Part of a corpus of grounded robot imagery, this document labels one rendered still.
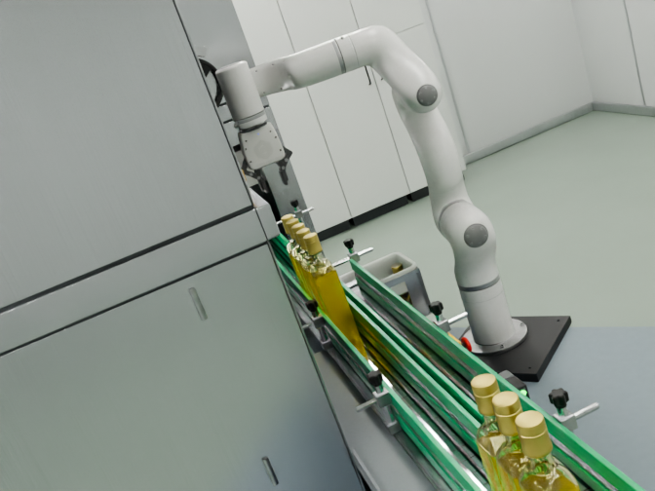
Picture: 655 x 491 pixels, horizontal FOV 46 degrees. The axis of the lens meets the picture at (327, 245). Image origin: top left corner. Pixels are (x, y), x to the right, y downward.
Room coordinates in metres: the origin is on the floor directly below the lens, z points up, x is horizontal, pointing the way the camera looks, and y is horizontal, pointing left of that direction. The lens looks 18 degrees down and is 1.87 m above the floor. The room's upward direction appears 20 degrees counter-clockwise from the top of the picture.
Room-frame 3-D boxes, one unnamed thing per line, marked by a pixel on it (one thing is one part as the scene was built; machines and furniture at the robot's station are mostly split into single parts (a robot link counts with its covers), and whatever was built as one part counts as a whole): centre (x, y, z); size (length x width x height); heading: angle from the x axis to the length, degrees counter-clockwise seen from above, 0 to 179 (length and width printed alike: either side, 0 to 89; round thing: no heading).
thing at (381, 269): (2.19, -0.11, 0.97); 0.22 x 0.17 x 0.09; 101
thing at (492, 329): (1.97, -0.37, 0.87); 0.19 x 0.19 x 0.18
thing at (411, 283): (2.18, -0.08, 0.92); 0.27 x 0.17 x 0.15; 101
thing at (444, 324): (1.47, -0.19, 1.11); 0.07 x 0.04 x 0.13; 101
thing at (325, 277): (1.73, 0.03, 1.16); 0.06 x 0.06 x 0.21; 10
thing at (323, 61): (2.00, -0.04, 1.68); 0.30 x 0.16 x 0.09; 92
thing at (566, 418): (1.02, -0.28, 1.11); 0.07 x 0.04 x 0.13; 101
